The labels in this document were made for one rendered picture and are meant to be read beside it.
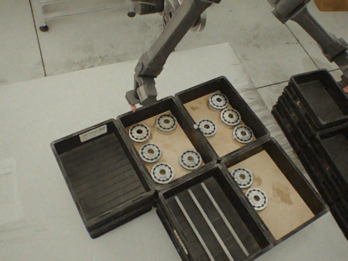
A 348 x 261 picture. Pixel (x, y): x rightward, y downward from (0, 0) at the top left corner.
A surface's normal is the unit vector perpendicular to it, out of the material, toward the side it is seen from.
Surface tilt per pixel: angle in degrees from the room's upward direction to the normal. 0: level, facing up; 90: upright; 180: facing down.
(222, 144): 0
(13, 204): 0
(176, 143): 0
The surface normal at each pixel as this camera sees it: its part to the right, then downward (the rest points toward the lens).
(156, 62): 0.26, 0.91
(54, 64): 0.11, -0.51
